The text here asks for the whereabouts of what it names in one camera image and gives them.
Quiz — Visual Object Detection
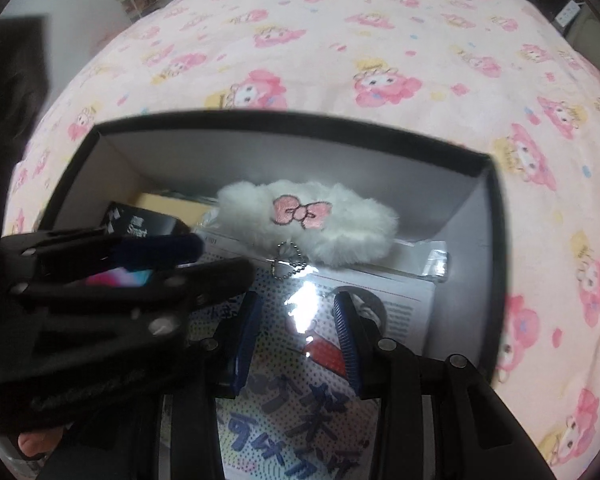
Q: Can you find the white fluffy bow keychain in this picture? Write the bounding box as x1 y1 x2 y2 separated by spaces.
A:
215 178 401 281

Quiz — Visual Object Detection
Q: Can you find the black box with rainbow arc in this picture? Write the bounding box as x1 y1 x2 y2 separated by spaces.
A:
82 201 192 289

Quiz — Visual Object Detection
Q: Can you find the dark cloth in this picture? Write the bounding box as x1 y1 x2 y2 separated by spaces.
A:
0 14 52 241

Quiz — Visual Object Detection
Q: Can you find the pink cartoon printed blanket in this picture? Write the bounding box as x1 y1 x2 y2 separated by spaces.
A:
10 0 600 480

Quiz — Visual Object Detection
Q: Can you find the tan flat box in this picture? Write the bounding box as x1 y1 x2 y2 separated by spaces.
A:
132 191 221 226

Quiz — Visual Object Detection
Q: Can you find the white power strip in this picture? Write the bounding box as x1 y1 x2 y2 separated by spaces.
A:
555 0 582 31

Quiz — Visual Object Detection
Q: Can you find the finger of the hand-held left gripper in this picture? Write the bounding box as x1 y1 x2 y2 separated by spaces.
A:
2 227 204 273
10 257 253 312

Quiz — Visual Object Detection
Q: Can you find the cartoon printed packet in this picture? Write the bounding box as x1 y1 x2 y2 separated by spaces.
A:
187 232 437 480

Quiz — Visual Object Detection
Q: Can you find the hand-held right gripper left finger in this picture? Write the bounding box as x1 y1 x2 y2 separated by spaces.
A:
125 290 262 480

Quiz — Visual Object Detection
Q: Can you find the person's left hand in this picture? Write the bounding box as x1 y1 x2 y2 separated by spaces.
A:
16 427 66 461

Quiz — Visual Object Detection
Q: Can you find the black storage box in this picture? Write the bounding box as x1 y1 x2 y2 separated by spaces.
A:
32 107 512 386

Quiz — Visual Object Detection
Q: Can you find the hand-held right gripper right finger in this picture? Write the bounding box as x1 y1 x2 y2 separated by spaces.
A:
331 291 556 480

